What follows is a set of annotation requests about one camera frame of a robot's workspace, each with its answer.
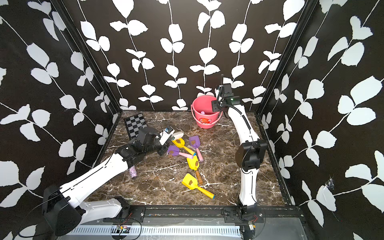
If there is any black white checkerboard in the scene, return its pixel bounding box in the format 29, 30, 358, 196
124, 113, 147, 140

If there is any black front rail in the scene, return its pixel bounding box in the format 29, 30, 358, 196
118, 205, 306, 224

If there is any yellow trowel yellow handle upper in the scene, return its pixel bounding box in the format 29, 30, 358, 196
172, 138, 196, 156

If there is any yellow trowel wooden handle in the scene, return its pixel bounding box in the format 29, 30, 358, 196
187, 155, 203, 186

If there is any purple glitter cylinder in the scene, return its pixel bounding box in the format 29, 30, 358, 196
129, 166, 138, 179

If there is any white slotted cable duct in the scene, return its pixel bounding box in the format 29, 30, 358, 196
66, 225, 241, 238

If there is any pink plastic bucket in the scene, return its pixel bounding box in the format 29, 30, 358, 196
191, 95, 223, 129

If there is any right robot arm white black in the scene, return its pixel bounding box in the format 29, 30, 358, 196
212, 84, 268, 220

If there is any yellow trowel yellow handle lower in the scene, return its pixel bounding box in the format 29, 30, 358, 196
182, 174, 215, 199

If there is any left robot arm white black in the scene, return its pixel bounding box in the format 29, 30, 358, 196
42, 126, 175, 237

